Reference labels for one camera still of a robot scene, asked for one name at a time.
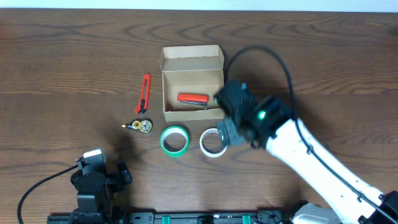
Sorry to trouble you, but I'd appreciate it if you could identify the red utility knife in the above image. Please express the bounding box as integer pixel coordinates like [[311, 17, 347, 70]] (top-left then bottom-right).
[[135, 73, 151, 114]]

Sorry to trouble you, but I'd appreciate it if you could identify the open cardboard box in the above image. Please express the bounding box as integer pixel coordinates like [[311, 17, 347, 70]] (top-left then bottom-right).
[[159, 45, 224, 122]]

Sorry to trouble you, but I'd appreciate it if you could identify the red stapler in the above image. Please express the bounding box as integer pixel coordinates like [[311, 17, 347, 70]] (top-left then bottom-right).
[[177, 93, 209, 106]]

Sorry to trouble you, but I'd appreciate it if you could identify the black yellow correction tape dispenser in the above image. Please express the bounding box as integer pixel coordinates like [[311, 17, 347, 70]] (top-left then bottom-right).
[[121, 119, 153, 134]]

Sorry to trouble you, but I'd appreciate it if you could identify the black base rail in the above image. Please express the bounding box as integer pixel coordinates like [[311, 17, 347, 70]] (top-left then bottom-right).
[[47, 210, 293, 224]]

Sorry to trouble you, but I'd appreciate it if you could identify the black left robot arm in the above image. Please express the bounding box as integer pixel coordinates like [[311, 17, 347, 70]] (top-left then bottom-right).
[[68, 153, 132, 223]]

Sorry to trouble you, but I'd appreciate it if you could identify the green tape roll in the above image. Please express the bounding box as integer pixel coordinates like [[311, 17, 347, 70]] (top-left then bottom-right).
[[159, 126, 190, 158]]

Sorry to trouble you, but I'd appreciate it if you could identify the white tape roll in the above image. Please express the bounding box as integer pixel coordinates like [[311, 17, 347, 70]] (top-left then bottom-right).
[[199, 128, 228, 158]]

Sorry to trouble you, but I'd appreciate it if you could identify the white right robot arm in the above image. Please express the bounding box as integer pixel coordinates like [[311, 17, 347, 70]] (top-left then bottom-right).
[[215, 95, 397, 223]]

